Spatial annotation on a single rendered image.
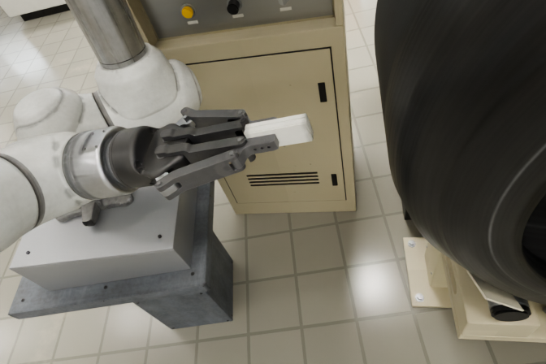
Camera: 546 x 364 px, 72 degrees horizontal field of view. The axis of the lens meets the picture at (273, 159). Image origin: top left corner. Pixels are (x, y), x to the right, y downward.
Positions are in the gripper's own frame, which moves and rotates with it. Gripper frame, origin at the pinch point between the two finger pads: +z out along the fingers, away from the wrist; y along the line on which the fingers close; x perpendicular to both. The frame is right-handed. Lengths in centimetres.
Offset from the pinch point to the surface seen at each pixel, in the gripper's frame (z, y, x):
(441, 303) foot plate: 18, 20, 117
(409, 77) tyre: 13.4, -5.9, -9.1
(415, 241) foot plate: 13, 43, 116
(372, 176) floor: -1, 77, 116
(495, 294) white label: 19.7, -11.2, 19.8
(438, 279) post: 18, 25, 110
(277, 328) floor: -40, 9, 110
